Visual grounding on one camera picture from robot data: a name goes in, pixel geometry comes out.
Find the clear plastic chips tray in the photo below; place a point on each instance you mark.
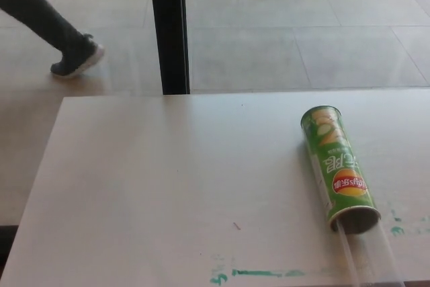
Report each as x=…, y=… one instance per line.
x=367, y=260

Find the green chips can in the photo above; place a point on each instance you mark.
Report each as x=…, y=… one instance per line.
x=336, y=162

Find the dark sneaker with white sole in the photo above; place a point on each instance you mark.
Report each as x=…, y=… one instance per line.
x=75, y=60

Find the dark grey trouser leg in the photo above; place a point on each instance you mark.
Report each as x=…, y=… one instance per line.
x=30, y=4

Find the black vertical window frame post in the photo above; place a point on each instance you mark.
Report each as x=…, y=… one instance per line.
x=169, y=28

